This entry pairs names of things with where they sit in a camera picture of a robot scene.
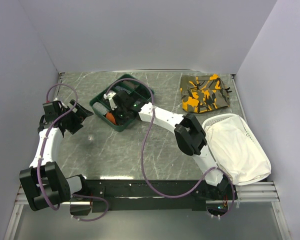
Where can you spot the green divided organizer tray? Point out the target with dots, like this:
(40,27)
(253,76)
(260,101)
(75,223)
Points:
(141,90)

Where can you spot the blue striped rolled sock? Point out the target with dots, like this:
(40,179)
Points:
(120,88)

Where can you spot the orange underwear beige waistband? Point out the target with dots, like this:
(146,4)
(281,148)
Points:
(110,117)

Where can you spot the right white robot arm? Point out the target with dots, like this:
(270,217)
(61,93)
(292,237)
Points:
(189,133)

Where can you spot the aluminium rail frame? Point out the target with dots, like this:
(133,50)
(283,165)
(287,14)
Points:
(253,193)

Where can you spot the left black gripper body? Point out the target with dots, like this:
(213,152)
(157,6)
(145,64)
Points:
(72,122)

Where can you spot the grey striped rolled sock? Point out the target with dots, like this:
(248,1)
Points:
(100,108)

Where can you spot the brown rolled sock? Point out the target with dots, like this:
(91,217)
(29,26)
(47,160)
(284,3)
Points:
(130,84)

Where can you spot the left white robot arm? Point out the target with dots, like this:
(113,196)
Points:
(43,182)

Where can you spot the camouflage orange shorts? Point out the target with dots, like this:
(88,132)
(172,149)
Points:
(201,94)

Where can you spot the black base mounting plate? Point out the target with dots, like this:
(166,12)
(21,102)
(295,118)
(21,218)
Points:
(136,195)

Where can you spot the white laundry basket with cloth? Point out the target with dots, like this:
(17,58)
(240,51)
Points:
(236,149)

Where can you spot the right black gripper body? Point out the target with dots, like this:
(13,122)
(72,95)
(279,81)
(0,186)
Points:
(120,115)

